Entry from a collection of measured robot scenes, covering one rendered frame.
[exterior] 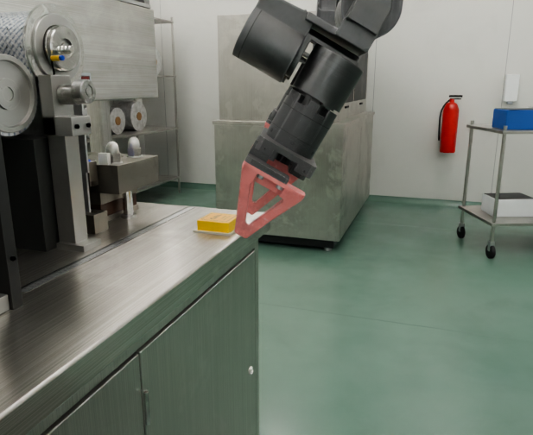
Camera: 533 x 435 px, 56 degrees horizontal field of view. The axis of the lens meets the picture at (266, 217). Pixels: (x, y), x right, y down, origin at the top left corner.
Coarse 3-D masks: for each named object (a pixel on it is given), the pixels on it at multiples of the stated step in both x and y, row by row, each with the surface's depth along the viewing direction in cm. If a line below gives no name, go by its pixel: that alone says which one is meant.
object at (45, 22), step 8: (48, 16) 85; (56, 16) 87; (40, 24) 84; (48, 24) 85; (56, 24) 87; (64, 24) 89; (40, 32) 84; (40, 40) 84; (40, 48) 84; (40, 56) 84; (80, 56) 94; (40, 64) 84; (48, 64) 86; (48, 72) 86; (56, 72) 88; (64, 72) 90; (72, 72) 92
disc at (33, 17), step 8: (40, 8) 84; (48, 8) 86; (56, 8) 87; (32, 16) 83; (40, 16) 84; (64, 16) 89; (24, 24) 82; (32, 24) 83; (72, 24) 91; (24, 32) 81; (32, 32) 83; (24, 40) 82; (32, 40) 83; (80, 40) 94; (24, 48) 82; (32, 48) 83; (80, 48) 94; (32, 56) 83; (32, 64) 83; (80, 64) 94; (32, 72) 84; (40, 72) 85; (80, 72) 95; (72, 80) 93
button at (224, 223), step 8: (208, 216) 105; (216, 216) 105; (224, 216) 105; (232, 216) 105; (200, 224) 102; (208, 224) 102; (216, 224) 101; (224, 224) 100; (232, 224) 102; (224, 232) 101
